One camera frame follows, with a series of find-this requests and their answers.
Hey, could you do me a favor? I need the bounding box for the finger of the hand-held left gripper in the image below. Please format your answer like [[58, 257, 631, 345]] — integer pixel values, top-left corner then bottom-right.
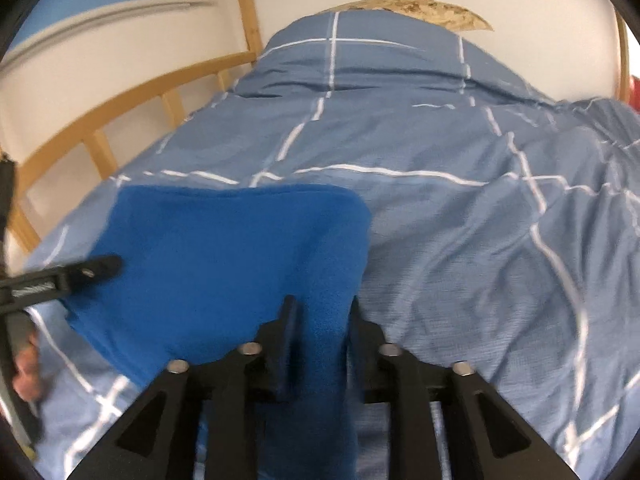
[[0, 254, 124, 306]]

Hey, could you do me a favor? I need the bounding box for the wooden bed frame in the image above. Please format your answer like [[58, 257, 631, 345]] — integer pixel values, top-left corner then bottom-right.
[[0, 0, 632, 256]]

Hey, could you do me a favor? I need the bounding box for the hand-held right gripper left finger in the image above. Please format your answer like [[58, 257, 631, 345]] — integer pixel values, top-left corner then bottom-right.
[[65, 295, 301, 480]]

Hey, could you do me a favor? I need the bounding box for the blue checked duvet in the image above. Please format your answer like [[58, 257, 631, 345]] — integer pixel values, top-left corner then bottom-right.
[[22, 10, 640, 480]]

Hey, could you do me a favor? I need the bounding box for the person's left hand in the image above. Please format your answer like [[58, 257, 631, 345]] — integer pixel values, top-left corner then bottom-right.
[[11, 342, 48, 403]]

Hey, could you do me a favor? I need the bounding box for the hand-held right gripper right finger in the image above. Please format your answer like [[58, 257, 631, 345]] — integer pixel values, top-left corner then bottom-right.
[[347, 297, 581, 480]]

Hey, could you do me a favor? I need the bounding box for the beige patterned pillow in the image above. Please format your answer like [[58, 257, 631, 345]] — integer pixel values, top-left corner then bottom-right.
[[320, 0, 493, 32]]

